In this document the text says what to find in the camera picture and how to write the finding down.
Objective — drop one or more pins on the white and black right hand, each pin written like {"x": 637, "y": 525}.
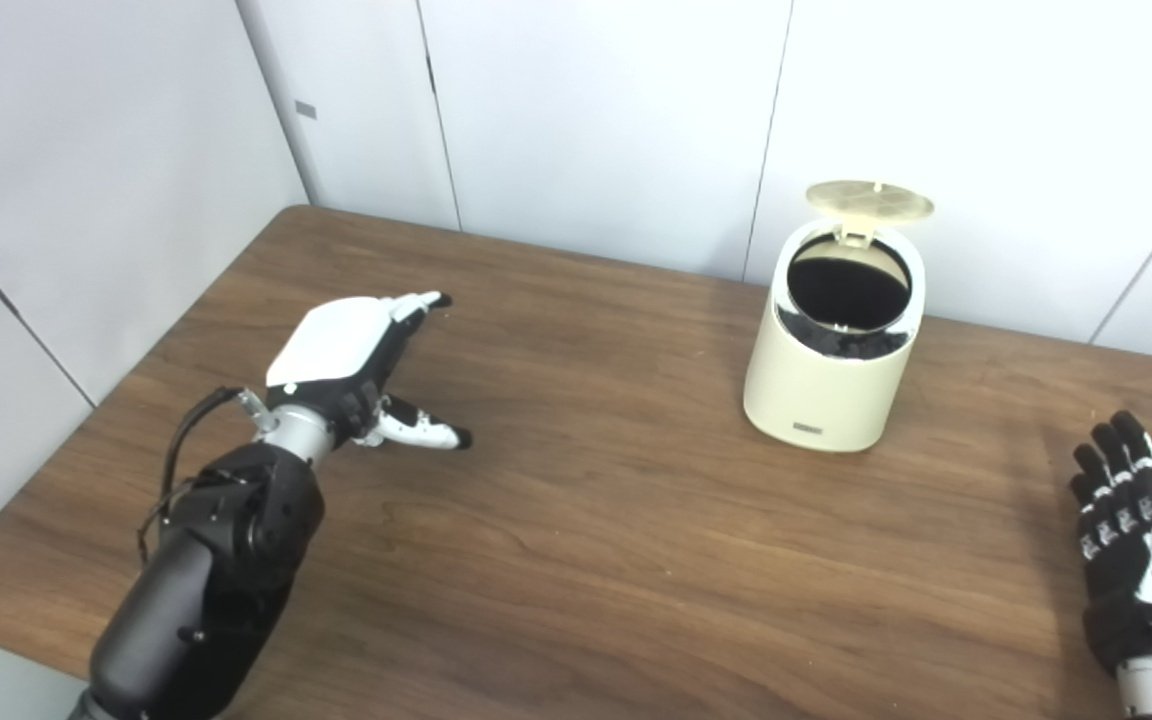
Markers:
{"x": 1141, "y": 560}

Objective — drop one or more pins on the white and black left hand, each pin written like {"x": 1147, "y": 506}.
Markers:
{"x": 336, "y": 340}

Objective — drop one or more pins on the cream-colored lidded bin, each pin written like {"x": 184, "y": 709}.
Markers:
{"x": 826, "y": 390}

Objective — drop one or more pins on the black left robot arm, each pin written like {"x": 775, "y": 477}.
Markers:
{"x": 206, "y": 580}

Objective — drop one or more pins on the black bin liner bag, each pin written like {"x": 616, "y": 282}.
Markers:
{"x": 846, "y": 290}

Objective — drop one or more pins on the small grey wall label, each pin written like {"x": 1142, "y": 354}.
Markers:
{"x": 306, "y": 109}

